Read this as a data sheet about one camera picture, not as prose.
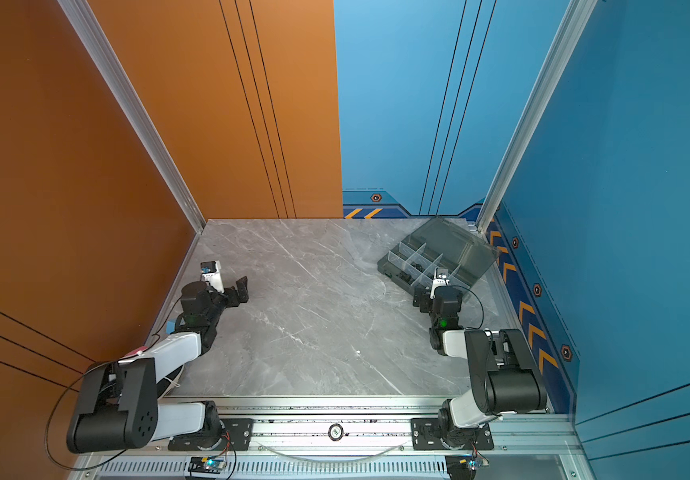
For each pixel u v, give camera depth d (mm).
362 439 748
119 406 870
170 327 917
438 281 814
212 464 705
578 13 694
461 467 697
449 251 1122
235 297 813
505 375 453
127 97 831
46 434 424
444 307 713
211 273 771
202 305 692
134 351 822
